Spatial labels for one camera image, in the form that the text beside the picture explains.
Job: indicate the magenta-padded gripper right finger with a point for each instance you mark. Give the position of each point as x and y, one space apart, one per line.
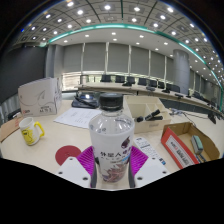
138 160

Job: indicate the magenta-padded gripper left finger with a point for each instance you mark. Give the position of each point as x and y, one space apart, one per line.
87 160

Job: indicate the clear water bottle black cap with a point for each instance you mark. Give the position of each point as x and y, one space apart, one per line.
111 140

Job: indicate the white remote control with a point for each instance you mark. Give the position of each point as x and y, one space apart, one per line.
146 146

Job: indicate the flat round red coaster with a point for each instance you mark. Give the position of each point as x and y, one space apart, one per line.
66 154

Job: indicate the brown cardboard box red label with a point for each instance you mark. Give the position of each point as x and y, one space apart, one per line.
176 148

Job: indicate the white printed paper sheet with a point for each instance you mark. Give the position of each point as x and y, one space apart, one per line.
75 116

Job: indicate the black tool in organiser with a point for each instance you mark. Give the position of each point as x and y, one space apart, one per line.
151 115

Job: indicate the white open organiser box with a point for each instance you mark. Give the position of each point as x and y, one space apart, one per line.
140 110

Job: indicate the black desk phone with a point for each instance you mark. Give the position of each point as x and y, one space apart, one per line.
83 101

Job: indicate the green tool in cardboard box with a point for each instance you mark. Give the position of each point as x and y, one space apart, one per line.
197 144

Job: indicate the white mug yellow print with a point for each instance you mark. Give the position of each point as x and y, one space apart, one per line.
29 131

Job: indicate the long curved conference desk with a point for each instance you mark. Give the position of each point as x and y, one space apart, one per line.
110 86

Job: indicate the white copy paper box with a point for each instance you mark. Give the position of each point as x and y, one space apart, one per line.
38 96

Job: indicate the row of black office chairs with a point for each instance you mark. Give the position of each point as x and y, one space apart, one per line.
131 80

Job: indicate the black framed swivel chair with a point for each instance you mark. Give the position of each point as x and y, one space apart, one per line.
84 79

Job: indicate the ceiling lights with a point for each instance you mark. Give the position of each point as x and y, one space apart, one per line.
107 7

